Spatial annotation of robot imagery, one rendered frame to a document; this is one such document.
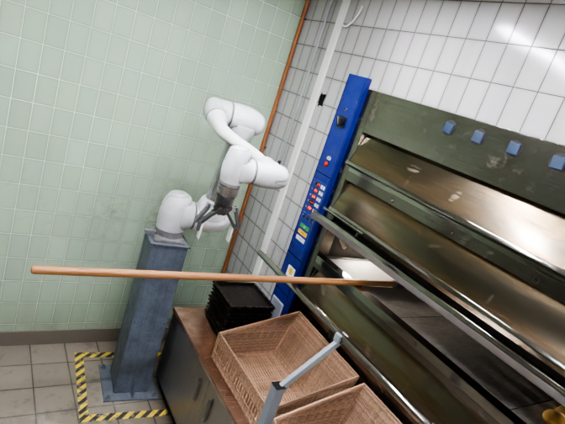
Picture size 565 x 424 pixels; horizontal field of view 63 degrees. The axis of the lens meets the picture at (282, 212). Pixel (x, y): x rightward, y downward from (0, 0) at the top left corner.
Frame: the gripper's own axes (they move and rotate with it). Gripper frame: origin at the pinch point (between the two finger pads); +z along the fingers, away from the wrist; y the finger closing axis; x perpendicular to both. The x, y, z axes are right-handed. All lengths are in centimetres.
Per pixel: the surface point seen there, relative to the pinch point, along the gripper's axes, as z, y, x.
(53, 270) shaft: 8, 60, 22
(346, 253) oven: 13, -93, -26
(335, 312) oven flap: 31, -74, 7
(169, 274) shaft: 8.9, 20.2, 18.3
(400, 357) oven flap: 23, -81, 50
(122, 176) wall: 18, 25, -104
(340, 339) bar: 11, -42, 52
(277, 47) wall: -81, -52, -117
